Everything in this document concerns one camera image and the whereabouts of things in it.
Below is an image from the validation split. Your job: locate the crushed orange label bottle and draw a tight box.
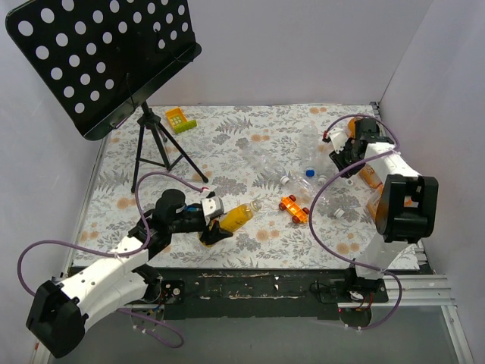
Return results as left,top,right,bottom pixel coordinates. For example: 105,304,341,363
358,164,382,189

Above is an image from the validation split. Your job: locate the yellow juice bottle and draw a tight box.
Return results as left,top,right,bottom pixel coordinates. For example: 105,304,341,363
209,199,262,233

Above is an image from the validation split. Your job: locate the orange juice bottle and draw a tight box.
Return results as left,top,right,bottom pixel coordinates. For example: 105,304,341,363
347,118,359,138

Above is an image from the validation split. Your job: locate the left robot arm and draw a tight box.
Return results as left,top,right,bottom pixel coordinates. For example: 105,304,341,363
26,189,232,358

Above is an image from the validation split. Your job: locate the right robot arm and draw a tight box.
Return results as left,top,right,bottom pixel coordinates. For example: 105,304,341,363
323,115,439,302

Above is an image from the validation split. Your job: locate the clear bottle white cap right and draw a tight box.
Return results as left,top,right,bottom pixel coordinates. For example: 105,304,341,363
316,146,335,184

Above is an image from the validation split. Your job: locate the clear bottle blue cap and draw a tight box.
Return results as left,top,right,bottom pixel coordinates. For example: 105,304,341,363
299,124,319,178

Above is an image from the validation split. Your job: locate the clear bottle white cap lower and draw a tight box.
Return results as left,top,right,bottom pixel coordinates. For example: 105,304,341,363
289,176,345,219

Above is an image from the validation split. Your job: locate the floral patterned table mat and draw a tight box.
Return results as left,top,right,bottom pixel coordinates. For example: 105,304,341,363
73,105,375,269

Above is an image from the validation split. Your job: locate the black perforated music stand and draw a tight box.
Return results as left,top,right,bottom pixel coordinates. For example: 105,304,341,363
5,0,210,194

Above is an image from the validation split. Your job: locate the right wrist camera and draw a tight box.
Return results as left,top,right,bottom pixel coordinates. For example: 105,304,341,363
322,127,349,154

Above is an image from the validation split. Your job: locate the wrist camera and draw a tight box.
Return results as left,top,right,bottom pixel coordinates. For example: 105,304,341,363
322,127,349,154
201,192,224,224

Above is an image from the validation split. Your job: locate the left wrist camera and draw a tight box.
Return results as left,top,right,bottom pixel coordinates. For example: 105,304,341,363
201,192,224,224

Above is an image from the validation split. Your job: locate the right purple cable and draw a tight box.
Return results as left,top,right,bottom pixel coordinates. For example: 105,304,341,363
308,113,402,330

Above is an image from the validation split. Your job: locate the purple cable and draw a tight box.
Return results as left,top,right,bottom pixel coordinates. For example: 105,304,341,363
17,171,211,349
308,113,402,330

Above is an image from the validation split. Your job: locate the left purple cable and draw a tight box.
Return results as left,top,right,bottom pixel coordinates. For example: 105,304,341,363
17,171,211,349

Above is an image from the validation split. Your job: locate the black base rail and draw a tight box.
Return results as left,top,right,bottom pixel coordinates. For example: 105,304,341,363
117,265,399,322

